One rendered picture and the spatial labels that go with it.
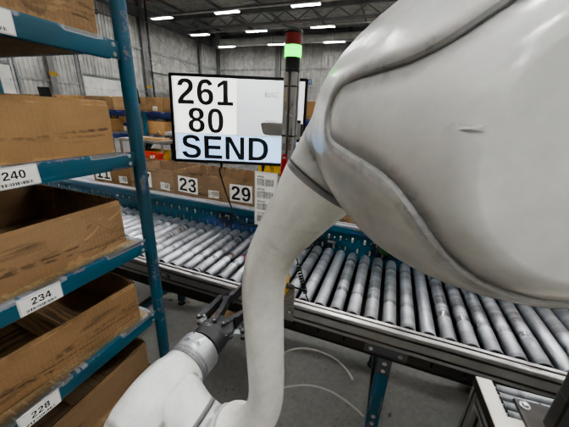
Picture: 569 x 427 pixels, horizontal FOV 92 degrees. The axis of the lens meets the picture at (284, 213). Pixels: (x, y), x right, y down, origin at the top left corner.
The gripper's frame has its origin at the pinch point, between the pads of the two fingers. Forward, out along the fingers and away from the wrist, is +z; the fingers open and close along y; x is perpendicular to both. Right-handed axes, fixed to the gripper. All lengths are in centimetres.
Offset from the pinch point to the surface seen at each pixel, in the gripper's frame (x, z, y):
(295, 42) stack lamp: -67, 27, -1
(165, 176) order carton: -5, 87, 110
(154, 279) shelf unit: -8.5, -14.2, 18.2
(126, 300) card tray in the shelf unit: -5.8, -20.4, 20.7
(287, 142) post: -39.6, 27.8, 0.2
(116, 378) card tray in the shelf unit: 13.6, -25.5, 22.0
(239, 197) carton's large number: 1, 87, 52
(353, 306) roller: 20.0, 34.4, -27.2
